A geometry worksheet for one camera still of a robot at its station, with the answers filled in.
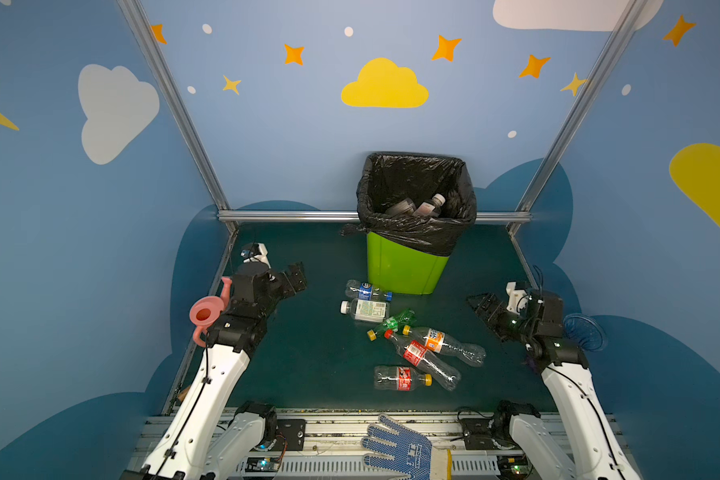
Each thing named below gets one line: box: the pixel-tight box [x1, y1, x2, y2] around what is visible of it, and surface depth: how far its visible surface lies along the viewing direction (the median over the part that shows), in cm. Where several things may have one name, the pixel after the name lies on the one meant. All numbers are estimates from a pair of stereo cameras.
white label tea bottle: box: [340, 298, 391, 323], surface depth 96 cm
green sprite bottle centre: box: [367, 309, 417, 342], surface depth 92 cm
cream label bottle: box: [384, 198, 417, 218], surface depth 103 cm
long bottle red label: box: [384, 329, 462, 391], surface depth 85 cm
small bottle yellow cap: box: [374, 366, 433, 391], surface depth 81 cm
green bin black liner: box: [341, 153, 477, 295], surface depth 88 cm
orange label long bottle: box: [402, 325, 487, 367], surface depth 88 cm
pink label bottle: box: [412, 193, 446, 218], surface depth 98 cm
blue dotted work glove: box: [360, 413, 452, 480], surface depth 73 cm
